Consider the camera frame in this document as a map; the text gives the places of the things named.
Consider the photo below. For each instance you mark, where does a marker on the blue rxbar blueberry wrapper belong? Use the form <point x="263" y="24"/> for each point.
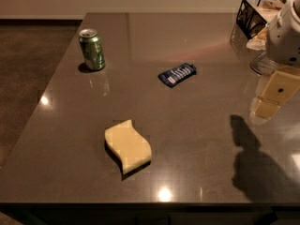
<point x="176" y="75"/>

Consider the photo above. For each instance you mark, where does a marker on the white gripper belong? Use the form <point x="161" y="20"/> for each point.
<point x="285" y="37"/>

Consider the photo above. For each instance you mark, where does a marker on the yellow wavy sponge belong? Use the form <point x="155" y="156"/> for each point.
<point x="132" y="149"/>

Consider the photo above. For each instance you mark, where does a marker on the green soda can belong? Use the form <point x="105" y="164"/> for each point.
<point x="92" y="49"/>

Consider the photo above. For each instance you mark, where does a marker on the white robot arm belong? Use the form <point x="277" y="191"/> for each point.
<point x="279" y="63"/>

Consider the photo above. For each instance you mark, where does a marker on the snack packets in basket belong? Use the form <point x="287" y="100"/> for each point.
<point x="266" y="13"/>

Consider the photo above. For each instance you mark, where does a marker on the black wire basket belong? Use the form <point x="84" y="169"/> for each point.
<point x="246" y="16"/>

